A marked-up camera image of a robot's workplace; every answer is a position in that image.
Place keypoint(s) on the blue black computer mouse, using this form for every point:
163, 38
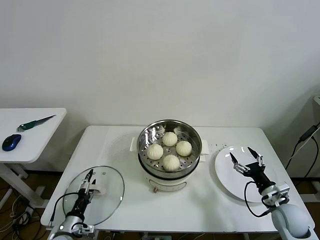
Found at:
12, 142

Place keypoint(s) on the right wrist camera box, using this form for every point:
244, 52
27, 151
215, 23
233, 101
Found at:
276, 195

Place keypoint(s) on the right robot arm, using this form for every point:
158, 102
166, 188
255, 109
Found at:
292, 222

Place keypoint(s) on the white power strip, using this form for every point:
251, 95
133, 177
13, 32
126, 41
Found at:
22, 215
157, 237

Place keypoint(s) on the white side table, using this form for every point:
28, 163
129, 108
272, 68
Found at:
37, 140

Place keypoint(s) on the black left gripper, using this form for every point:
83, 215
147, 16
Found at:
81, 202

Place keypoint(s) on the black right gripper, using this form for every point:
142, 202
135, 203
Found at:
258, 175

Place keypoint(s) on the white round plate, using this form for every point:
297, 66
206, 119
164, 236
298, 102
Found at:
225, 175

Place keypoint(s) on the stainless steel steamer basket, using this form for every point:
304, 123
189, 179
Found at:
192, 160

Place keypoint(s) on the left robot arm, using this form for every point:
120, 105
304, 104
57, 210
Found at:
67, 227

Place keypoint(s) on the black power adapter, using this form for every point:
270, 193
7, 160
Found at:
308, 133

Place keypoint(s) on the white electric cooker base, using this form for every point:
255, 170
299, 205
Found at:
170, 183

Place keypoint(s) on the white steamed baozi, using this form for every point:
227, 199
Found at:
171, 163
183, 148
170, 139
155, 151

